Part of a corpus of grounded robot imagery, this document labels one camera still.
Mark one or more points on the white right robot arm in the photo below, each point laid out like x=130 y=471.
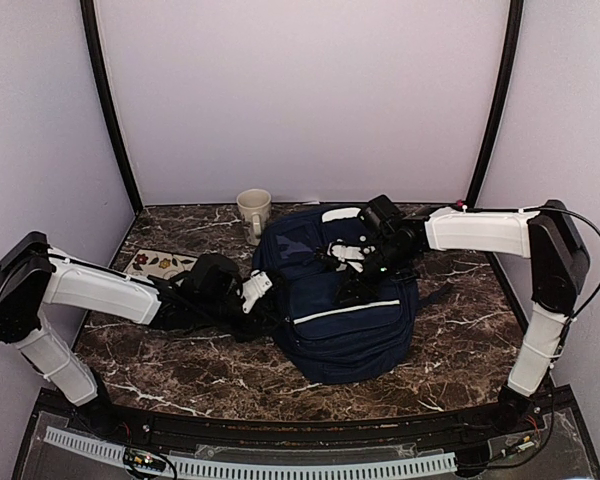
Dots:
x=561 y=248

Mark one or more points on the cream seashell mug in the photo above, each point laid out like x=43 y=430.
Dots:
x=254 y=206

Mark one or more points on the black left frame post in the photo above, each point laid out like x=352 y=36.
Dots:
x=97 y=60

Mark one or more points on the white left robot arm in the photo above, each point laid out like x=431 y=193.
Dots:
x=210 y=294

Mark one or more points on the black front table rail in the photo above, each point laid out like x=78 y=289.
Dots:
x=161 y=430

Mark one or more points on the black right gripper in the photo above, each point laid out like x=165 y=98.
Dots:
x=352 y=282

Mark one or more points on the black frame post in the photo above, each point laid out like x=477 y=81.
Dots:
x=97 y=60
x=503 y=79

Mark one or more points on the navy blue student backpack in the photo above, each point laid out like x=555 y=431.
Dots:
x=333 y=344

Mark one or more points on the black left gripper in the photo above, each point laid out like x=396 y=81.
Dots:
x=252 y=329

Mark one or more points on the white cable duct strip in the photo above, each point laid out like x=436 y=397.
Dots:
x=143 y=464

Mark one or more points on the black right frame post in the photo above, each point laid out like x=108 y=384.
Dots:
x=503 y=79

